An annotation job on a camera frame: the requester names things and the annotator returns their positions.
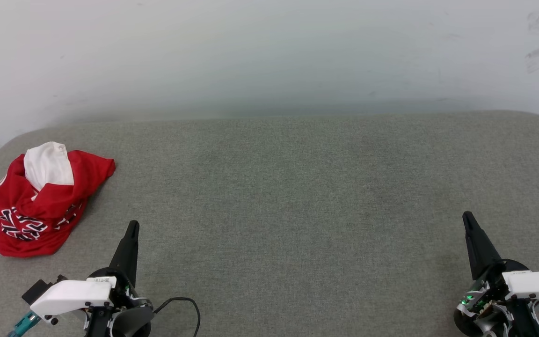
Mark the thin black cable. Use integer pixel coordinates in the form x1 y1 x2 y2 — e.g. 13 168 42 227
152 297 201 337

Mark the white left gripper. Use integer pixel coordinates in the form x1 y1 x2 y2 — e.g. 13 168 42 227
29 220 154 337

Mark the grey fabric sofa seat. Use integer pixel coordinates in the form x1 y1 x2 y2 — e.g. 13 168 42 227
0 110 539 337

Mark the teal cable connector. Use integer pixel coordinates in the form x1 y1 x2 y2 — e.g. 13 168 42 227
7 312 42 337

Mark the red Bulls basketball jersey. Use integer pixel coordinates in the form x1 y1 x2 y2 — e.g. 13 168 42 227
0 142 116 258

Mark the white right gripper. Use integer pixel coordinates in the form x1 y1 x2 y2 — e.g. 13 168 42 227
453 211 539 337

